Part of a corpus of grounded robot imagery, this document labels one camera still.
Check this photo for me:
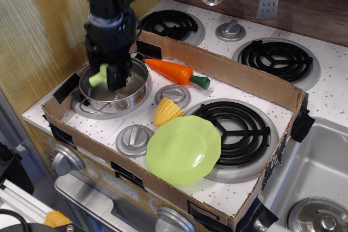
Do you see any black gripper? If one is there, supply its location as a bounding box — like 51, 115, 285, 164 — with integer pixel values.
84, 9, 138, 91

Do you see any green toy broccoli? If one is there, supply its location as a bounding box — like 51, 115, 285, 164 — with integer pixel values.
89, 64, 109, 87

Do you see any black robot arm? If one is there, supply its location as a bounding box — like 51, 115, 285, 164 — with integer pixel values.
84, 0, 138, 91

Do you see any small steel pan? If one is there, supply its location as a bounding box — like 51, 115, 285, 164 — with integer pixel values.
79, 51, 151, 112

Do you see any front left grey burner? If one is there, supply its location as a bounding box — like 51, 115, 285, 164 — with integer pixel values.
70, 79, 152, 120

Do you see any orange toy carrot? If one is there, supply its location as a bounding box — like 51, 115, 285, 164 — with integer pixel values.
144, 58, 210, 90

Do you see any yellow toy corn piece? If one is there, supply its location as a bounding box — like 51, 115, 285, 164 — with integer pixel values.
154, 98, 184, 127

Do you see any grey stove knob centre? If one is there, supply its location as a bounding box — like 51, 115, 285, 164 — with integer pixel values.
155, 84, 191, 109

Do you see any grey stove knob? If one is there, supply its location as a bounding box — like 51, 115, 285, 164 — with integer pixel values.
155, 84, 191, 109
215, 20, 246, 42
116, 124, 153, 158

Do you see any grey stove knob front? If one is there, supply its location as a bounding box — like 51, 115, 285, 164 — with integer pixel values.
116, 124, 153, 158

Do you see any back left black burner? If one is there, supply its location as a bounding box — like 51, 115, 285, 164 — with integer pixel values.
140, 10, 206, 46

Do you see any black burner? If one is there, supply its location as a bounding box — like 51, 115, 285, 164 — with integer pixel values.
186, 98, 279, 184
140, 10, 206, 46
232, 37, 321, 91

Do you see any brown cardboard fence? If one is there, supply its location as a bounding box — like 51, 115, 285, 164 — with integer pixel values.
42, 32, 307, 229

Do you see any silver oven dial left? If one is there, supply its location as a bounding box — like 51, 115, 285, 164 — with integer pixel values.
52, 145, 84, 176

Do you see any silver oven dial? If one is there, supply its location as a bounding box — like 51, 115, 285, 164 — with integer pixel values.
52, 145, 84, 176
155, 206, 196, 232

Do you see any light green plastic plate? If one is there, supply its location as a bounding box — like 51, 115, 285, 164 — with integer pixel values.
146, 115, 221, 186

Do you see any grey stove knob back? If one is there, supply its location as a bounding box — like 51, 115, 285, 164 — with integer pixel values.
215, 20, 246, 42

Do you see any front right black burner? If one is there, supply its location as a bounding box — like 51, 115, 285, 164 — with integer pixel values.
186, 98, 279, 184

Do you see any orange object lower left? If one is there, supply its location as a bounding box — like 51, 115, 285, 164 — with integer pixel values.
43, 211, 71, 228

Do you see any silver oven dial right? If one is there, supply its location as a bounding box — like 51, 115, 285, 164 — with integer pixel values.
155, 206, 196, 232

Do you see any hanging metal spatula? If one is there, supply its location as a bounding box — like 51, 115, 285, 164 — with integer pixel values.
257, 0, 279, 20

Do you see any back right black burner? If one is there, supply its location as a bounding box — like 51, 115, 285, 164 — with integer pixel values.
232, 37, 321, 91

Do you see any grey toy sink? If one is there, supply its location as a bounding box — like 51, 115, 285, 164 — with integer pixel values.
262, 117, 347, 231

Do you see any silver sink drain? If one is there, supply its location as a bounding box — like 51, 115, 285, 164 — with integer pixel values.
286, 197, 347, 231

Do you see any silver oven door handle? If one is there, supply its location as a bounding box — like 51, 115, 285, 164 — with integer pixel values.
54, 174, 156, 231

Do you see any black cable lower left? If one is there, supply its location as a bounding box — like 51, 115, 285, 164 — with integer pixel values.
0, 209, 29, 232

